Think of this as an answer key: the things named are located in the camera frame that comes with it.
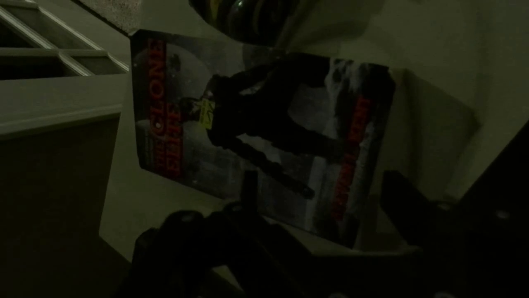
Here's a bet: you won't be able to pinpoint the white shelf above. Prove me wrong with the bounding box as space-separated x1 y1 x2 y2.
0 0 529 278

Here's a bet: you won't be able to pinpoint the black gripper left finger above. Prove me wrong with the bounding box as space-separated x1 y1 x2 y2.
238 167 261 219

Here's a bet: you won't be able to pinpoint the dark round object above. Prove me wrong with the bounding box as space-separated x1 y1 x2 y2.
189 0 303 46

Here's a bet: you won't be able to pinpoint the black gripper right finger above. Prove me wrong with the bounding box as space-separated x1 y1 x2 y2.
379 171 443 245

